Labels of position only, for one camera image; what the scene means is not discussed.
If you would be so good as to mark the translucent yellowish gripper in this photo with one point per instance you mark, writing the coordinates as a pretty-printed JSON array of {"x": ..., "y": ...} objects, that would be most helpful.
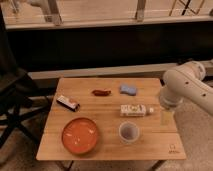
[{"x": 166, "y": 117}]

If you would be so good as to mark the black office chair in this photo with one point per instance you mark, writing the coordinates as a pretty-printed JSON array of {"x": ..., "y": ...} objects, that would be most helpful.
[{"x": 15, "y": 87}]

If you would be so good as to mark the red sausage toy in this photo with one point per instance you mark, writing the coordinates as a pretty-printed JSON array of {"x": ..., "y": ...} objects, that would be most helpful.
[{"x": 101, "y": 92}]

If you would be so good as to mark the orange bowl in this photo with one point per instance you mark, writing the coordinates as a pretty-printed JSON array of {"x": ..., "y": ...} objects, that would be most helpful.
[{"x": 80, "y": 136}]

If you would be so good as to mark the blue sponge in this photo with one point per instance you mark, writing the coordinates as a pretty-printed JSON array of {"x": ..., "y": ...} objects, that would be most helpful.
[{"x": 129, "y": 90}]

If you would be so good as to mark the white labelled bottle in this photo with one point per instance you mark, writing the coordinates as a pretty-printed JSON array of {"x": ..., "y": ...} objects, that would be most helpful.
[{"x": 135, "y": 110}]

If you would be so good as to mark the wooden folding table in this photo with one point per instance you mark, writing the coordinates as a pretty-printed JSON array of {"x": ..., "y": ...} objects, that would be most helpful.
[{"x": 157, "y": 141}]

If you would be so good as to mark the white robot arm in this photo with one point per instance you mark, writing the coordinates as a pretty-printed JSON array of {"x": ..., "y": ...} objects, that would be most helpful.
[{"x": 185, "y": 82}]

